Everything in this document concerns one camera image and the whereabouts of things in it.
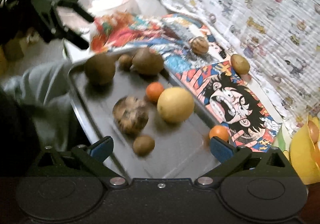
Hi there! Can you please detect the striped pepino melon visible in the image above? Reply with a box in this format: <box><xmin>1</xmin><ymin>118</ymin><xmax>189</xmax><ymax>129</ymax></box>
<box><xmin>112</xmin><ymin>96</ymin><xmax>149</xmax><ymax>135</ymax></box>
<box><xmin>190</xmin><ymin>37</ymin><xmax>209</xmax><ymax>55</ymax></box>

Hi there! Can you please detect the dark brown kiwi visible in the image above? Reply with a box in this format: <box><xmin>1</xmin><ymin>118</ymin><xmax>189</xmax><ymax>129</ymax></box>
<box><xmin>84</xmin><ymin>53</ymin><xmax>116</xmax><ymax>85</ymax></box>

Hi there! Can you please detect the yellow-green mango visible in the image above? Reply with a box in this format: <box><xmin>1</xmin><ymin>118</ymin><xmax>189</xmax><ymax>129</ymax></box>
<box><xmin>231</xmin><ymin>54</ymin><xmax>250</xmax><ymax>74</ymax></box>

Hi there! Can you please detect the yellow plastic bowl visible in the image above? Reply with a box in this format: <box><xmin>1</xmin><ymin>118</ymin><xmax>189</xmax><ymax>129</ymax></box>
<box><xmin>290</xmin><ymin>116</ymin><xmax>319</xmax><ymax>185</ymax></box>

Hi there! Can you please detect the tiny brown kiwi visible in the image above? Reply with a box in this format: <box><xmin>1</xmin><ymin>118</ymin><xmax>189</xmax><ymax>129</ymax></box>
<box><xmin>132</xmin><ymin>136</ymin><xmax>155</xmax><ymax>156</ymax></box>

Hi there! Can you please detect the dark metal baking tray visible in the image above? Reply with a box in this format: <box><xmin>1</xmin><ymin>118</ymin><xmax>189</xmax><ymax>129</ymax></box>
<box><xmin>68</xmin><ymin>52</ymin><xmax>219</xmax><ymax>179</ymax></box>

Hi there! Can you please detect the large brown kiwi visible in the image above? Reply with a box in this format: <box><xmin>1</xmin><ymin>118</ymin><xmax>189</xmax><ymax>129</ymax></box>
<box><xmin>132</xmin><ymin>47</ymin><xmax>164</xmax><ymax>76</ymax></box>

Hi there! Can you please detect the Winnie the Pooh drawing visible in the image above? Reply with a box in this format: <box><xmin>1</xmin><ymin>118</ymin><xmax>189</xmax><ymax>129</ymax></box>
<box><xmin>272</xmin><ymin>125</ymin><xmax>292</xmax><ymax>151</ymax></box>

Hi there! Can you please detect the small orange mandarin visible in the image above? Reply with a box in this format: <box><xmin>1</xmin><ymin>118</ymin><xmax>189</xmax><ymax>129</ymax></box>
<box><xmin>145</xmin><ymin>82</ymin><xmax>164</xmax><ymax>103</ymax></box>

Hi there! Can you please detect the colourful anime drawing mat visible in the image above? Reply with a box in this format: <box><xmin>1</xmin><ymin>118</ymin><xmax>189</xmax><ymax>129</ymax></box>
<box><xmin>91</xmin><ymin>12</ymin><xmax>281</xmax><ymax>152</ymax></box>

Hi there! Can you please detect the grey sleeve forearm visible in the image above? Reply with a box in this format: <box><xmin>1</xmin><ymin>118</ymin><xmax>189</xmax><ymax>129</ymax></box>
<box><xmin>1</xmin><ymin>60</ymin><xmax>76</xmax><ymax>151</ymax></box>

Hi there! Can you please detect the small brown kiwi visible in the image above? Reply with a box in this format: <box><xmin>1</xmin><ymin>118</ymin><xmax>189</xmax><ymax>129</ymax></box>
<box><xmin>118</xmin><ymin>54</ymin><xmax>132</xmax><ymax>71</ymax></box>

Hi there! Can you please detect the yellow lemon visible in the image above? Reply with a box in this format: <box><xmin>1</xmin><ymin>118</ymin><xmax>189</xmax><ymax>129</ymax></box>
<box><xmin>157</xmin><ymin>87</ymin><xmax>195</xmax><ymax>123</ymax></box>

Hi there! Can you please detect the white cartoon print blanket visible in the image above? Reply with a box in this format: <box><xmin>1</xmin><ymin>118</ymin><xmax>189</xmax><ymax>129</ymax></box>
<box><xmin>160</xmin><ymin>0</ymin><xmax>319</xmax><ymax>133</ymax></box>

